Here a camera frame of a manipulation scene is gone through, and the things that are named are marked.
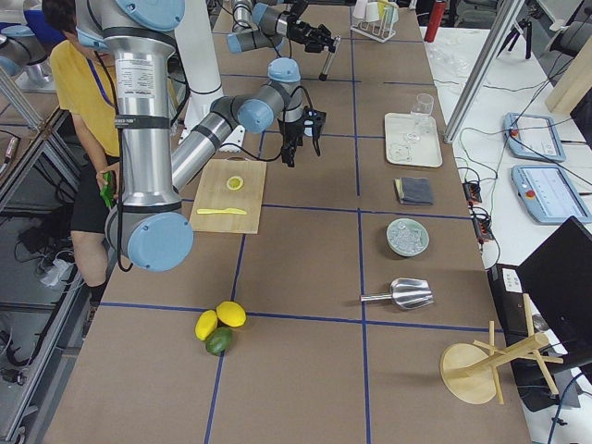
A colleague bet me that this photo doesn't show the black power strip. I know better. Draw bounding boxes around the black power strip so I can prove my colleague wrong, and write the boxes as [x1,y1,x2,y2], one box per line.
[462,181,495,245]

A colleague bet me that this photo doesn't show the lower blue teach pendant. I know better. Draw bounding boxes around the lower blue teach pendant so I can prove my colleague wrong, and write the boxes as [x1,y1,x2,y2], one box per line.
[511,166,591,225]

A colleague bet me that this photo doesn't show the black laptop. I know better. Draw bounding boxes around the black laptop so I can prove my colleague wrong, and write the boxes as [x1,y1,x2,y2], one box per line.
[517,216,591,351]

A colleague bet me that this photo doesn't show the blue teach pendant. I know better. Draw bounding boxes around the blue teach pendant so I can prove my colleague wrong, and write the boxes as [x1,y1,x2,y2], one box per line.
[511,166,591,225]
[502,113,566,162]

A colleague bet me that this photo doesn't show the yellow cup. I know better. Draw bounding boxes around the yellow cup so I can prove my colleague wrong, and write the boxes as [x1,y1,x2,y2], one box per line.
[377,0,388,19]

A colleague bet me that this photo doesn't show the green lime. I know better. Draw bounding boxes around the green lime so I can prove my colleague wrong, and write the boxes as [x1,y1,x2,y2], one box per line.
[205,327,233,356]

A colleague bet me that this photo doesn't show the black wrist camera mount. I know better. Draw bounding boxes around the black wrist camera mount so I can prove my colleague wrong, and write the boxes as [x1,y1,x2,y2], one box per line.
[302,106,327,156]

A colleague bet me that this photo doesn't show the metal ice scoop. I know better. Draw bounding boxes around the metal ice scoop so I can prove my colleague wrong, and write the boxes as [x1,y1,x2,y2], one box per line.
[360,277,434,311]

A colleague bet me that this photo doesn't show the folded grey cloth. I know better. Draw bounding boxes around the folded grey cloth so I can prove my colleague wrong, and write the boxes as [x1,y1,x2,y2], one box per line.
[394,177,434,205]

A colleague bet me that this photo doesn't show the yellow lemon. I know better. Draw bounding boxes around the yellow lemon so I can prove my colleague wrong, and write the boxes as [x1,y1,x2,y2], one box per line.
[194,310,218,341]
[216,301,247,327]

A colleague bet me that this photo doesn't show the remaining lemon slices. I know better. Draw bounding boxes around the remaining lemon slices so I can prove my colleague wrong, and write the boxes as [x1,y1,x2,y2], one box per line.
[226,176,244,191]

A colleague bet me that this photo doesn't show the green bowl of ice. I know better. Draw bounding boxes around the green bowl of ice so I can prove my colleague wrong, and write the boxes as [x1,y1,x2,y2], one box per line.
[386,218,429,257]

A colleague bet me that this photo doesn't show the aluminium frame post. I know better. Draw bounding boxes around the aluminium frame post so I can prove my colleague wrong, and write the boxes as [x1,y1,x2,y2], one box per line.
[443,0,525,144]

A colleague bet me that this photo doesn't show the steel muddler black tip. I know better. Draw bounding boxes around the steel muddler black tip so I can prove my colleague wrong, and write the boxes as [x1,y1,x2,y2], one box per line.
[318,51,336,81]

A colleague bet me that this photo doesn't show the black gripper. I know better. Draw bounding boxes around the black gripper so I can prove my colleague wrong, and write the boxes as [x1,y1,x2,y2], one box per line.
[289,21,340,54]
[279,117,305,167]

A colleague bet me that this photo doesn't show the mint green cup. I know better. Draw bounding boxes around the mint green cup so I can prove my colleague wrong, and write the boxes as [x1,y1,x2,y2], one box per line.
[385,1,399,26]

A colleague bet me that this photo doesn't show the wooden cutting board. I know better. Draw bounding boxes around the wooden cutting board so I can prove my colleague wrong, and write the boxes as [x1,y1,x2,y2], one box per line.
[190,159,266,234]

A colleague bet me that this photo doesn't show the white cup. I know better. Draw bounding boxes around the white cup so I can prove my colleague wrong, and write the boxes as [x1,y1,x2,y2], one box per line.
[352,0,368,21]

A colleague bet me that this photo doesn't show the black tripod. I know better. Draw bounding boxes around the black tripod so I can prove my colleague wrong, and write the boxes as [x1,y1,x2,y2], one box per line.
[496,1,538,59]

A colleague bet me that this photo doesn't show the wooden mug tree stand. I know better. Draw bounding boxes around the wooden mug tree stand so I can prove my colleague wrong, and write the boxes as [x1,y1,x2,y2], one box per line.
[439,293,563,404]

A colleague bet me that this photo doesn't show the upper blue teach pendant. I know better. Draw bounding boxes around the upper blue teach pendant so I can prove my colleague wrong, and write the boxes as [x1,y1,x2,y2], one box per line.
[502,113,566,162]

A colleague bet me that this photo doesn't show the yellow plastic knife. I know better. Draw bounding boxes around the yellow plastic knife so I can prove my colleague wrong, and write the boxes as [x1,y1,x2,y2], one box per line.
[195,207,248,216]

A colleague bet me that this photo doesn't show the clear wine glass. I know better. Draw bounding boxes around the clear wine glass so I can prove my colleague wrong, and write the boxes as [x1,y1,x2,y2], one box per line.
[407,93,435,142]

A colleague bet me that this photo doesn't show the cream bear serving tray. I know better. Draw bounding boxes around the cream bear serving tray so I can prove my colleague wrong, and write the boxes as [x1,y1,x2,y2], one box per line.
[384,113,443,168]

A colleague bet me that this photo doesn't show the white wire cup rack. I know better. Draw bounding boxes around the white wire cup rack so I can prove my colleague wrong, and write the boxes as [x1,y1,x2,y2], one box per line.
[351,16,398,43]

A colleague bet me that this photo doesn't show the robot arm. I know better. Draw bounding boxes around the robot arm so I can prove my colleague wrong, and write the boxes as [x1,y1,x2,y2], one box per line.
[76,1,301,272]
[227,1,340,54]

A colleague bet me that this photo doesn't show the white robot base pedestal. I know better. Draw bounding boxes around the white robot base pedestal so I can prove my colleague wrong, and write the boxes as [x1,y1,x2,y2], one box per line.
[175,0,224,142]

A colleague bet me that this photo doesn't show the person in yellow shirt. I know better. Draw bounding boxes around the person in yellow shirt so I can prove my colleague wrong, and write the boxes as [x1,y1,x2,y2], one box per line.
[42,0,119,307]

